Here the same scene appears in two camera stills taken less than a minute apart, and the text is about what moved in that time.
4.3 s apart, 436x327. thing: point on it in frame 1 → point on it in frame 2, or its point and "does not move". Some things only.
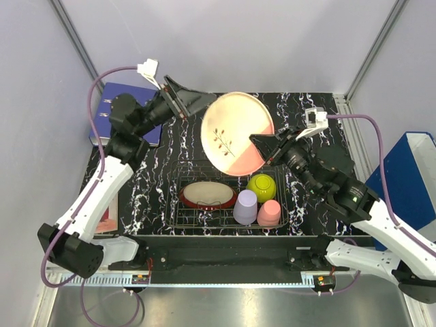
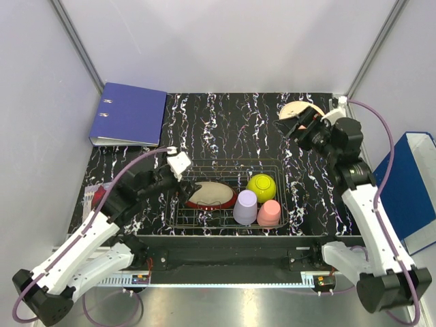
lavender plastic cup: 246,207 does not move
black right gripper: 268,144 → 310,118
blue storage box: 411,179 does not move
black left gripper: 184,101 → 184,193
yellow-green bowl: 263,186 does not move
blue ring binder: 102,123 does not move
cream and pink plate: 227,127 → 295,109
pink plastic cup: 269,215 does not move
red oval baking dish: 208,195 does not move
